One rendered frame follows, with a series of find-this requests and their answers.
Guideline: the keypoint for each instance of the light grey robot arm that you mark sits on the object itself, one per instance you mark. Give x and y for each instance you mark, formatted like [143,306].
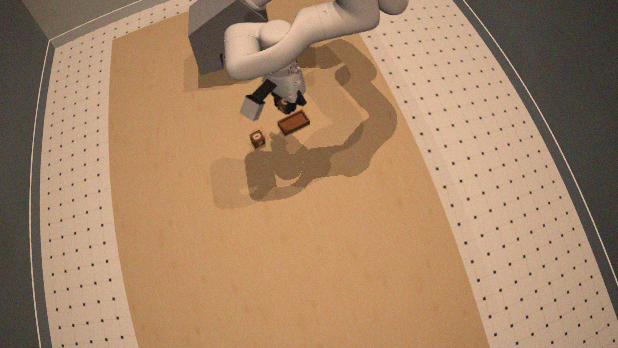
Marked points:
[246,60]

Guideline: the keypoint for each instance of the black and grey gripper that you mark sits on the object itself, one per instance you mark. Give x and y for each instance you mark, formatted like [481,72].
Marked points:
[286,89]

